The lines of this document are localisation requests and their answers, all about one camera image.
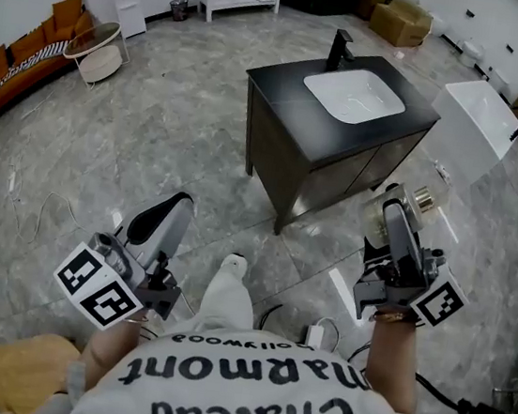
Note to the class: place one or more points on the thin wrist bangle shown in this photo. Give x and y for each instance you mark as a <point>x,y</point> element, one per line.
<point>135,321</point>

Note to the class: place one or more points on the white sink basin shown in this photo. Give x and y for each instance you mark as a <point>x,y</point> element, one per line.
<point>354,95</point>

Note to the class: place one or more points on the white printed shirt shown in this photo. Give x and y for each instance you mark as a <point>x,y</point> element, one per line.
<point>240,388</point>

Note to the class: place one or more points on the round glass side table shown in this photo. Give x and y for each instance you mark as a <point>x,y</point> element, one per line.
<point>94,37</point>

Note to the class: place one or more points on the black faucet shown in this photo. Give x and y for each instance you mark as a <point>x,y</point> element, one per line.
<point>338,51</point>

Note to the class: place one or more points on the striped blanket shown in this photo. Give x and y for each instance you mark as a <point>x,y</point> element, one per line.
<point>27,64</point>

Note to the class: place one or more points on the small transparent bottle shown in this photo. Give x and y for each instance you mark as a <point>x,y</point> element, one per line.
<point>375,219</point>

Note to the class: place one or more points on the person's left forearm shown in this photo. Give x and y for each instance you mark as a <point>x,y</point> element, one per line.
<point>107,352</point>

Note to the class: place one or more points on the dark wooden vanity cabinet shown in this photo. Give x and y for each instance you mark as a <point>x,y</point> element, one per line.
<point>275,156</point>

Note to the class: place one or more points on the person's white shoe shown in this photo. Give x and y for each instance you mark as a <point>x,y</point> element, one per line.
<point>235,261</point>

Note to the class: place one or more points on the white power adapter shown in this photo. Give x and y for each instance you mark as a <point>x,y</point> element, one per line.
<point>316,336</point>

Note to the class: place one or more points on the wooden stool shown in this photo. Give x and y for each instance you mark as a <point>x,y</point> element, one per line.
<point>24,369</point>

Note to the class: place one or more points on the black mesh waste bin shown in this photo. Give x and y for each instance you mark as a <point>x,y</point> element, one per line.
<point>178,10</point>

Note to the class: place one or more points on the person's white trouser leg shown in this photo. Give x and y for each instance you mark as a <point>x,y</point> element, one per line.
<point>227,301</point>

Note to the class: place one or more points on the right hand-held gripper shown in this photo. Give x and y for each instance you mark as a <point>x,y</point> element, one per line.
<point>438,300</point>

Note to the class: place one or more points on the round white pouf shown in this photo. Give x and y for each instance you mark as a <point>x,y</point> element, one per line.
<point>101,64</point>

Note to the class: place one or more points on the person's right forearm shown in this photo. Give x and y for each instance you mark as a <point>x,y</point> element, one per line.
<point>392,361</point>

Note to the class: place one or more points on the orange sofa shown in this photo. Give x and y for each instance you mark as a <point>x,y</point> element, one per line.
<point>14,55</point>

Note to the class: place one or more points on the large cardboard box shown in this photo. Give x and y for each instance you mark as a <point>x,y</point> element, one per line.
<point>401,23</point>

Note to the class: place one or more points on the white toilet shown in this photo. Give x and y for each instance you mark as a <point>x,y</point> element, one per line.
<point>500,81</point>
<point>472,53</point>

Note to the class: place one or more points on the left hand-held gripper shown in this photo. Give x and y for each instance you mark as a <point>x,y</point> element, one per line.
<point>100,296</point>

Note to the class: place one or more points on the white bathtub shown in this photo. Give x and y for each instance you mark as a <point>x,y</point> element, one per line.
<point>479,116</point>

